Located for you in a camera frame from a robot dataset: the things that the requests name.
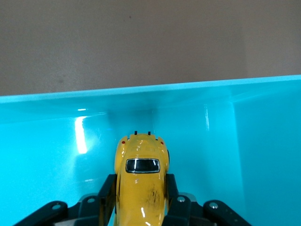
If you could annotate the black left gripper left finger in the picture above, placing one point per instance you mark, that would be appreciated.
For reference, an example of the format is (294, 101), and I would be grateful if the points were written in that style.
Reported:
(89, 212)

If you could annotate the turquoise plastic bin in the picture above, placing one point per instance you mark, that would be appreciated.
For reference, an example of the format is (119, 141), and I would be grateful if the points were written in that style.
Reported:
(47, 153)

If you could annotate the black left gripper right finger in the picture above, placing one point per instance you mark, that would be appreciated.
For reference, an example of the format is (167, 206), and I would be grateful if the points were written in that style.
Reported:
(188, 212)

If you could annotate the yellow beetle toy car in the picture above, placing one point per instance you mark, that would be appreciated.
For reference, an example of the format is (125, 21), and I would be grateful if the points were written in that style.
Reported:
(141, 188)

